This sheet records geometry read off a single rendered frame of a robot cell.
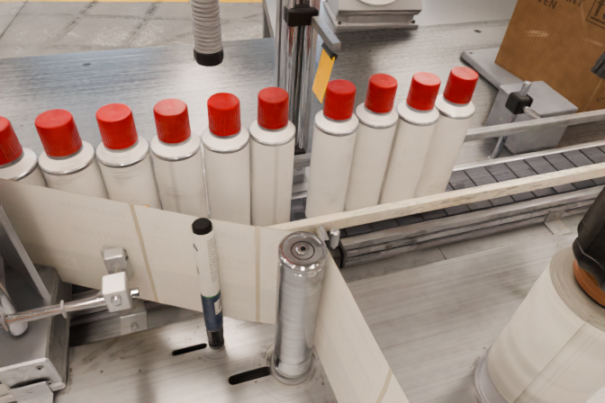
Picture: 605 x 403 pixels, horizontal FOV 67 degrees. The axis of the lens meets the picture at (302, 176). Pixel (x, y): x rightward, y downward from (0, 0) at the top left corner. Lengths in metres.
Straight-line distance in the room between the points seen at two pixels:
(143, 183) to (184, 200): 0.05
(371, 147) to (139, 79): 0.61
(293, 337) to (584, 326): 0.22
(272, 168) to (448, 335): 0.27
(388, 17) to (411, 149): 0.76
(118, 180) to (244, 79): 0.57
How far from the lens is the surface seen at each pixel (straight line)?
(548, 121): 0.79
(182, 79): 1.02
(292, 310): 0.39
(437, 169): 0.63
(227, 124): 0.47
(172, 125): 0.46
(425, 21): 1.40
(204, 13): 0.53
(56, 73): 1.11
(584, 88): 1.06
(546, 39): 1.10
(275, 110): 0.48
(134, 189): 0.50
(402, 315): 0.56
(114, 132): 0.47
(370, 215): 0.61
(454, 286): 0.60
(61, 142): 0.48
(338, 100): 0.50
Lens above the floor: 1.34
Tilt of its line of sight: 42 degrees down
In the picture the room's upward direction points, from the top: 5 degrees clockwise
